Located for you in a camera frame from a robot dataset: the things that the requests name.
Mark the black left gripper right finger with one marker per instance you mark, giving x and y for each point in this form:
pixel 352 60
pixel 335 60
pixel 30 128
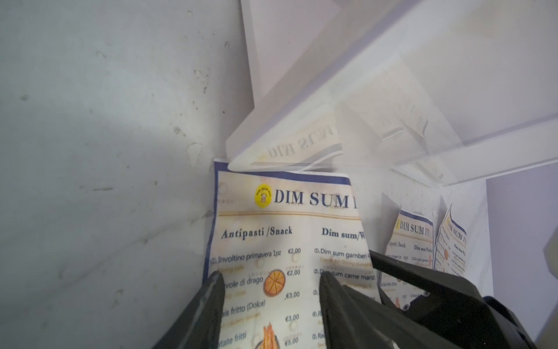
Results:
pixel 452 314

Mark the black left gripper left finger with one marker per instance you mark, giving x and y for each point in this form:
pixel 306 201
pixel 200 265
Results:
pixel 198 326

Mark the dim sum menu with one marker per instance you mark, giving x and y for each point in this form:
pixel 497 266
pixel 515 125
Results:
pixel 450 247
pixel 273 235
pixel 412 242

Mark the left white acrylic menu holder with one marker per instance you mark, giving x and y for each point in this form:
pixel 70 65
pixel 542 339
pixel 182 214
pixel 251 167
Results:
pixel 444 92

